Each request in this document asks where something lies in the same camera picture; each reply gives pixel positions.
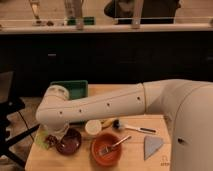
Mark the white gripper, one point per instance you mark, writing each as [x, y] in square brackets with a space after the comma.
[57, 132]

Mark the dark purple grapes bunch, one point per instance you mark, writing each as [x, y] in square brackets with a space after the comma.
[51, 140]

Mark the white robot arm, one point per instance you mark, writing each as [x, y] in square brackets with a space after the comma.
[188, 104]

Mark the purple bowl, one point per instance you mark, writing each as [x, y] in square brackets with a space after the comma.
[70, 142]

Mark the orange bowl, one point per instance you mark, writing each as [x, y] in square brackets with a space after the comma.
[102, 141]

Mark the small green cup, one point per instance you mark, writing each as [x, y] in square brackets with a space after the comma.
[40, 139]

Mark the white cup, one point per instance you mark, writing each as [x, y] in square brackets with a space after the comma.
[93, 127]

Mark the green plastic tray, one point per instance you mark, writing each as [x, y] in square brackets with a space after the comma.
[77, 88]

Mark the yellow banana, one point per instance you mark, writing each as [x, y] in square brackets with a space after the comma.
[107, 123]

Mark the grey folded cloth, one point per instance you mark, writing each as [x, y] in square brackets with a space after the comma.
[152, 145]

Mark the green box on shelf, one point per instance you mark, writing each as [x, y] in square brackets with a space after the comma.
[85, 21]

